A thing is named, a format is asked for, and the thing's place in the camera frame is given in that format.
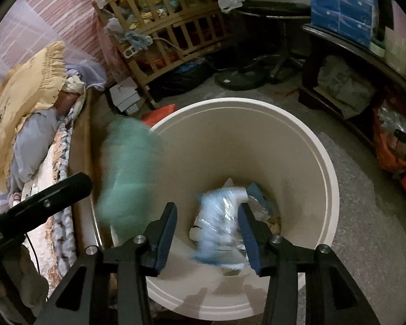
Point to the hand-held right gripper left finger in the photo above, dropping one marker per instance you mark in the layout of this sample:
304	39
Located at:
165	237

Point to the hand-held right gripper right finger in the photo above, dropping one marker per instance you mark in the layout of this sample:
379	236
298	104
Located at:
248	240

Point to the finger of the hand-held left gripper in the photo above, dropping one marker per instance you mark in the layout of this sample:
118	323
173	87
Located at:
54	196

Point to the blue plastic packet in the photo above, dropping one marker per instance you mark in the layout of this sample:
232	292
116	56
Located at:
216	223

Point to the green and white plastic packet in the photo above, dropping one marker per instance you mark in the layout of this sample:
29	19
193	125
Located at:
128	162

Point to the cream plastic bucket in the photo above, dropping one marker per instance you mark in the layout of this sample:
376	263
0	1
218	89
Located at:
223	135

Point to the person's left forearm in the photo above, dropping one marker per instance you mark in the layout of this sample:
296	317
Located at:
23	277

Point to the grey white patterned blanket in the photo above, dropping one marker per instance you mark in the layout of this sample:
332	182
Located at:
62	162

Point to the teal cloth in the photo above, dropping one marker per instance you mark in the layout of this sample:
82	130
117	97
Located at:
259	193

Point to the lavender quilt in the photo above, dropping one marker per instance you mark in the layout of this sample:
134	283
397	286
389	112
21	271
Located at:
30	142

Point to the yellow frilled pillow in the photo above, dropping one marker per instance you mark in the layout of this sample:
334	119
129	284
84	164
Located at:
27	88

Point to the white flat cardboard box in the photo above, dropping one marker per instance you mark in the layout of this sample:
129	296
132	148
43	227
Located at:
121	91
130	106

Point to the orange cardboard box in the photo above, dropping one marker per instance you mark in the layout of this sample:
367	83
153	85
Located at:
162	115

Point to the black fan base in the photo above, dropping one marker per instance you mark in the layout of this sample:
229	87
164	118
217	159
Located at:
240	80

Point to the black plastic bag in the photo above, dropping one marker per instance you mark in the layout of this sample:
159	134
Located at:
186	78

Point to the dark wooden shelf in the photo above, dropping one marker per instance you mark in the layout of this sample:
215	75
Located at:
311	88

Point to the orange plastic bag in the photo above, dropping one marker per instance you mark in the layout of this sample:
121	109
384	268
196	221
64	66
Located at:
389	142

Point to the light blue cloth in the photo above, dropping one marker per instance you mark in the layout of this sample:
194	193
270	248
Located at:
135	40

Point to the white printed bag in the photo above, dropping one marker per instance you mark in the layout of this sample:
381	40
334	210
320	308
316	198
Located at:
345	88

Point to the wooden crib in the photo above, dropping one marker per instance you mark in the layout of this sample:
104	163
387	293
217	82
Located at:
162	30

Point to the round black table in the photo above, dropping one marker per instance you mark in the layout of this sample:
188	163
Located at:
274	8

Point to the stack of blue packets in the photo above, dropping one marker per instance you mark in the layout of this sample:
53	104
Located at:
341	6

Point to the wooden bed frame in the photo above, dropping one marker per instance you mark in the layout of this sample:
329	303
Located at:
84	149

